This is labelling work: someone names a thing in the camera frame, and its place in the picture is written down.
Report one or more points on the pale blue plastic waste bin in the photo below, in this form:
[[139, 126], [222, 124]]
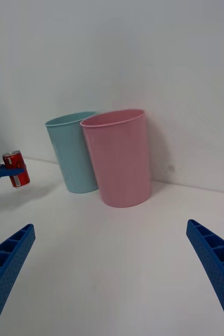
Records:
[[69, 155]]

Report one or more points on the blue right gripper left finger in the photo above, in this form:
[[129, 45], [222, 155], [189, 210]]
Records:
[[9, 262]]

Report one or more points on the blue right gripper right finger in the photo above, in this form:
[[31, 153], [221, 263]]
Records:
[[216, 265]]

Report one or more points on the red drink can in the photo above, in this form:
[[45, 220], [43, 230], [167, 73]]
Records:
[[16, 160]]

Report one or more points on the pink plastic waste bin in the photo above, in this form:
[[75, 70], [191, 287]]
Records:
[[122, 160]]

